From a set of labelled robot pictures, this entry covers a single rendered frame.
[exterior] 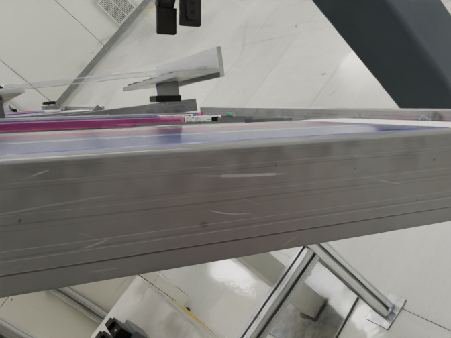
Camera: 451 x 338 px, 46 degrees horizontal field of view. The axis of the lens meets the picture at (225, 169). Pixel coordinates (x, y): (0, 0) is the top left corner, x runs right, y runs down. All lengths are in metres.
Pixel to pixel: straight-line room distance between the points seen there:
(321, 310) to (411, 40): 0.76
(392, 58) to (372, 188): 0.97
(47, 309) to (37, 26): 6.93
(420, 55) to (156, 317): 0.80
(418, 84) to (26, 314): 1.33
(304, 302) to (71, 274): 1.28
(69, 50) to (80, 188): 8.27
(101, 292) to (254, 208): 1.58
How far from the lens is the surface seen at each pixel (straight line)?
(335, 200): 0.32
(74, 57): 8.52
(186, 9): 0.75
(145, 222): 0.26
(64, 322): 1.85
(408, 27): 1.23
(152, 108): 0.99
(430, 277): 1.42
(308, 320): 1.56
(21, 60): 8.40
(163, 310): 0.89
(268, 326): 1.21
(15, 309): 1.81
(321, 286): 1.60
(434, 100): 1.36
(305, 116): 0.71
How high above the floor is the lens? 1.04
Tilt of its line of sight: 24 degrees down
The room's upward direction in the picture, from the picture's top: 48 degrees counter-clockwise
